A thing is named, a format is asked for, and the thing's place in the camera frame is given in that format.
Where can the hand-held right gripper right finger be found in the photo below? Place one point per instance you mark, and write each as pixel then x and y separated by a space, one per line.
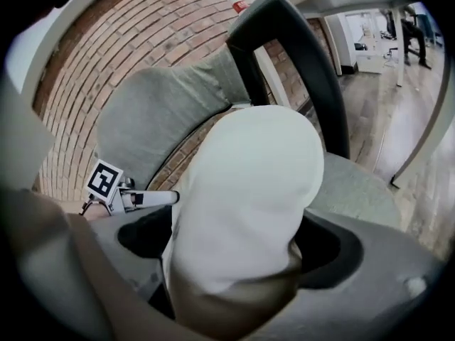
pixel 373 279

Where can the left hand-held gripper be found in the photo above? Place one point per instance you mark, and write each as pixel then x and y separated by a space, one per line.
pixel 105 181

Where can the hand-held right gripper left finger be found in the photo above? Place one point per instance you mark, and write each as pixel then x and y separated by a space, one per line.
pixel 142 240

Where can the grey chair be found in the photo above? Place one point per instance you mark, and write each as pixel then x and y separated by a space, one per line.
pixel 153 119

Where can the person's left forearm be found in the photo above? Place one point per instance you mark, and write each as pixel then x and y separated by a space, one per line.
pixel 96 211

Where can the person's white t-shirt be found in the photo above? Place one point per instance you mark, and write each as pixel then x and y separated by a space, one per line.
pixel 21 137

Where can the white cabinet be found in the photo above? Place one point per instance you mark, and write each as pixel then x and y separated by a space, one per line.
pixel 369 62

